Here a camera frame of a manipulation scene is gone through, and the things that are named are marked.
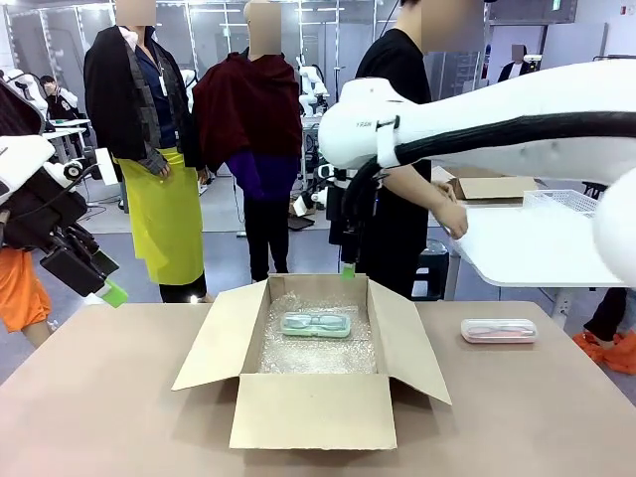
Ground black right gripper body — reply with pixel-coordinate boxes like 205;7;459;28
328;184;370;265

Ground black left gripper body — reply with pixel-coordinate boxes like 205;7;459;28
5;171;89;249

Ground small cardboard box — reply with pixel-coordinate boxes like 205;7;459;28
430;166;542;203

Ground large cardboard box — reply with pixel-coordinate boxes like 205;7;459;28
171;272;453;451

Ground pink glasses case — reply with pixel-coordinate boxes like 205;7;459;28
460;318;540;346

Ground person's right forearm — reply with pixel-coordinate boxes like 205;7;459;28
385;166;444;220

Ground dark-framed glasses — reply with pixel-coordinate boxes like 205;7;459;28
287;312;347;333

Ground mint green glasses case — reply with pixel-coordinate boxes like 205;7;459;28
280;311;354;344

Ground pink-framed glasses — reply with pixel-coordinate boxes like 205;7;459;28
466;322;533;337

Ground person's left hand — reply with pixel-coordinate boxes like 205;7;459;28
430;181;458;204

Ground person's right hand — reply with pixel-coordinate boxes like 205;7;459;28
436;201;470;240

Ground black plastic stool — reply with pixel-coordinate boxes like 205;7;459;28
410;239;451;302

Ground white background work table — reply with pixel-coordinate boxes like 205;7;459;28
42;117;94;170

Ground clear bubble wrap sheet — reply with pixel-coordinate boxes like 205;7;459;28
256;290;379;377

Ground mannequin with black jacket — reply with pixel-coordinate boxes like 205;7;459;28
0;79;54;349

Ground seated background person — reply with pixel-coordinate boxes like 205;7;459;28
38;74;80;121

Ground mannequin with yellow apron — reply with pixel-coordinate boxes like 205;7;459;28
82;0;210;304

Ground mannequin with maroon shawl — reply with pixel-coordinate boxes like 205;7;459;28
191;0;304;284

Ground person in black T-shirt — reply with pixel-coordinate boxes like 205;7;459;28
353;0;486;302

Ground white plastic mesh basket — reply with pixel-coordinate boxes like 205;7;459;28
523;189;603;220

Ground background person black jacket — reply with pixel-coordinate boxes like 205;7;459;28
497;43;532;83

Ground black trousered legs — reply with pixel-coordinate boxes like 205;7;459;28
583;286;630;345

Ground orange cloth pile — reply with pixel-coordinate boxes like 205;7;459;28
572;330;636;377

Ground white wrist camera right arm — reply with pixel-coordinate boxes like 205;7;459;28
291;166;342;218

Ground black sleeved right arm cable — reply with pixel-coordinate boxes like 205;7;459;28
342;111;636;231

